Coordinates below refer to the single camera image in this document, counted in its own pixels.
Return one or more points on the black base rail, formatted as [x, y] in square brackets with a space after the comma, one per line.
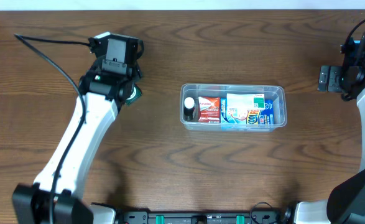
[261, 216]

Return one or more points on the blue fever patch box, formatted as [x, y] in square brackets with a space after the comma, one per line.
[235, 116]

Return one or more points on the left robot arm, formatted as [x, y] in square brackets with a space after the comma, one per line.
[57, 192]

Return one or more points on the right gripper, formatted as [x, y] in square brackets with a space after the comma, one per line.
[330, 78]

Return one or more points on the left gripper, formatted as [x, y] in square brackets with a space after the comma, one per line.
[137, 73]

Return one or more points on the clear plastic container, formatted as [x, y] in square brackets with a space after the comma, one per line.
[271, 92]

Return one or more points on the dark bottle white cap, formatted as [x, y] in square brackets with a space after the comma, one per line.
[189, 108]

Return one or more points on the white green medicine box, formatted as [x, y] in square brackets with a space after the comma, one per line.
[246, 101]

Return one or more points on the green Zam-Buk box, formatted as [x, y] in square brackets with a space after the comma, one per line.
[136, 94]

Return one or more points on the red medicine packet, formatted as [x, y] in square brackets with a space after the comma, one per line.
[209, 111]

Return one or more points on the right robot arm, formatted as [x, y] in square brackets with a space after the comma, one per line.
[346, 203]

